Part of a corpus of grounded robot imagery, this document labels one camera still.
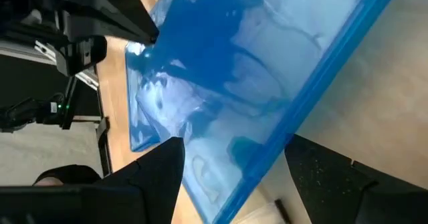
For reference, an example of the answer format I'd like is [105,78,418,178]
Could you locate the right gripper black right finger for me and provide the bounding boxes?
[284,134,428,224]

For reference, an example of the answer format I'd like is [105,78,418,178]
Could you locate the silver aluminium extrusion bar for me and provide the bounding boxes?
[0,38,100,92]

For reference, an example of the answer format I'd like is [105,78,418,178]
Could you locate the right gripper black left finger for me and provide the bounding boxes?
[0,136,186,224]

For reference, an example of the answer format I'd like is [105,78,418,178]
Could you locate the black table frame rail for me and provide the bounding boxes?
[94,65,114,178]

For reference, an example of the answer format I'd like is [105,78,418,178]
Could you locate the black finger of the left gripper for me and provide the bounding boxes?
[55,35,108,76]
[65,0,160,45]

